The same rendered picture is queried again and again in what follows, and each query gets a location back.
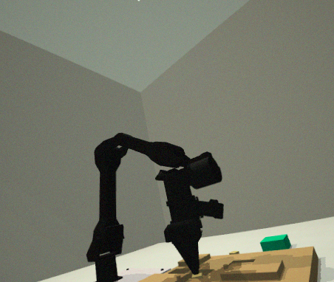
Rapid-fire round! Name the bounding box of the green rectangular block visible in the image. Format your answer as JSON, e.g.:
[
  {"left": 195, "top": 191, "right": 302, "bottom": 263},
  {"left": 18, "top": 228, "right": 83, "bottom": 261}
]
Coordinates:
[{"left": 260, "top": 234, "right": 291, "bottom": 252}]

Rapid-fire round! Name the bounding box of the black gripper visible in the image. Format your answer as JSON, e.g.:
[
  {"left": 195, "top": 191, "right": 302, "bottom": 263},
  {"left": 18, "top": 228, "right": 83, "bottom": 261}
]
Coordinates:
[{"left": 164, "top": 192, "right": 202, "bottom": 275}]

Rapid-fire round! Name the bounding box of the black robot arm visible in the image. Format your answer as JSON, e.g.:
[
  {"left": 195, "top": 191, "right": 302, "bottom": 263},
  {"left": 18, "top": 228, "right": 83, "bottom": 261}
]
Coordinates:
[{"left": 86, "top": 133, "right": 224, "bottom": 282}]

